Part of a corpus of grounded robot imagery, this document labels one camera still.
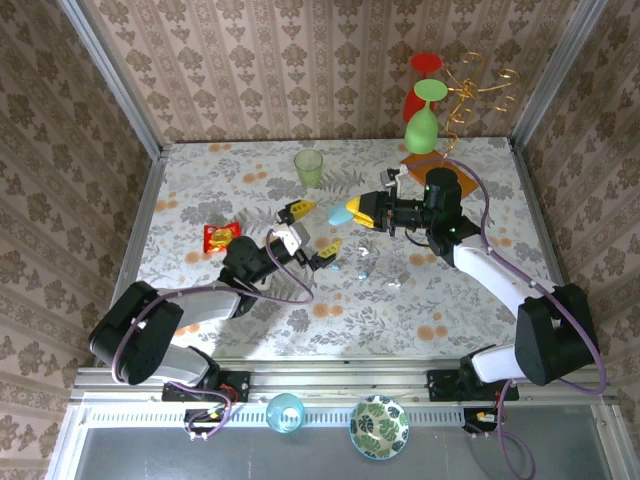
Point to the light blue earbud charging case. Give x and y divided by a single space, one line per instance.
339 215

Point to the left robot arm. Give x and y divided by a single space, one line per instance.
200 305

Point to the red snack packet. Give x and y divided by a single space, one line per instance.
220 238

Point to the green translucent plastic cup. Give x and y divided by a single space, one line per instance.
308 167

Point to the orange wooden rack base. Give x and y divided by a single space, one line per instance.
415 167

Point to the green plastic wine glass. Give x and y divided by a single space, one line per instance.
421 132

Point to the red plastic wine glass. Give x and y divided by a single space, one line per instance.
426 62

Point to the blue translucent cup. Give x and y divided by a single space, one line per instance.
285 412

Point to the black lead with yellow plug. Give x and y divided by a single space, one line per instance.
215 415
481 416

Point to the leaf pattern bowl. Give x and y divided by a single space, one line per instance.
379 426

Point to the aluminium table side rail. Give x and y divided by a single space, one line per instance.
140 235
540 225

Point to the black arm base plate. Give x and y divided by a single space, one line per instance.
442 385
240 386

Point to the aluminium frame post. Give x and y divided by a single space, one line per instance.
556 70
115 75

